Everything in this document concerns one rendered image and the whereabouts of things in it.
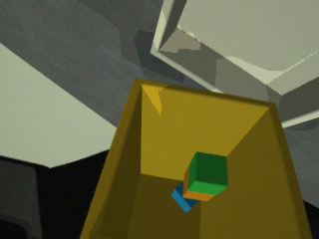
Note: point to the green block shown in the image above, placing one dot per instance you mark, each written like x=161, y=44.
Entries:
x=207, y=173

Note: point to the beige shallow tray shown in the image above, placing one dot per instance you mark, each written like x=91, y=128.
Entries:
x=265, y=50

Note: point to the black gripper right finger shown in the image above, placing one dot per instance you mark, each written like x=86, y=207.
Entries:
x=312, y=213

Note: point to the blue cube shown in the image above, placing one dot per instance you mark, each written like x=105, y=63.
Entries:
x=185, y=203

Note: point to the yellow square cup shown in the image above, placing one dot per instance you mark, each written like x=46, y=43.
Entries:
x=161, y=128

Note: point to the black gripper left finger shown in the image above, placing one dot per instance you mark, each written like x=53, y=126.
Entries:
x=49, y=203

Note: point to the orange block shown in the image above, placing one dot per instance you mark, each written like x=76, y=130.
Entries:
x=194, y=195

